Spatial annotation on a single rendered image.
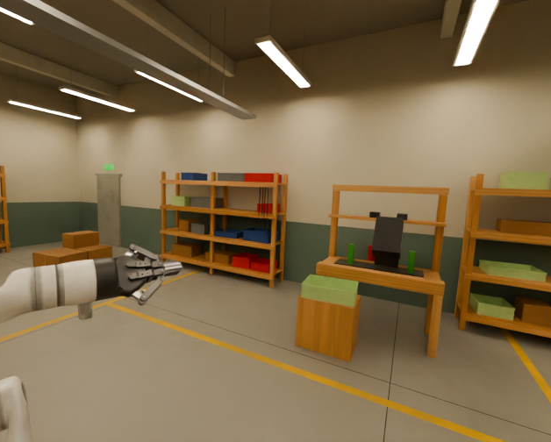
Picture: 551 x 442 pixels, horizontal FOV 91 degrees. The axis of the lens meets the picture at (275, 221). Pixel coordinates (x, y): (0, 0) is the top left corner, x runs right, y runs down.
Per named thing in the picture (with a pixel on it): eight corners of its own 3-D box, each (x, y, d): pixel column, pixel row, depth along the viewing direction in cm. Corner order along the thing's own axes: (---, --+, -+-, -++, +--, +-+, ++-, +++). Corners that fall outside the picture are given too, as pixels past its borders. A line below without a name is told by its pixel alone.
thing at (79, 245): (89, 260, 652) (88, 230, 644) (114, 265, 627) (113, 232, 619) (31, 274, 539) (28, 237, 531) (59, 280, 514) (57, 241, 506)
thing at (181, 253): (271, 288, 514) (276, 172, 490) (160, 264, 646) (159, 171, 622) (283, 281, 562) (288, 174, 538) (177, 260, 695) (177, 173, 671)
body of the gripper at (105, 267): (93, 293, 44) (153, 282, 50) (88, 249, 48) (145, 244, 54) (89, 311, 49) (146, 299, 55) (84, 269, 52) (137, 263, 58)
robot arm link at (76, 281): (87, 276, 55) (47, 282, 51) (92, 247, 48) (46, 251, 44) (92, 319, 51) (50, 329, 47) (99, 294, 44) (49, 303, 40)
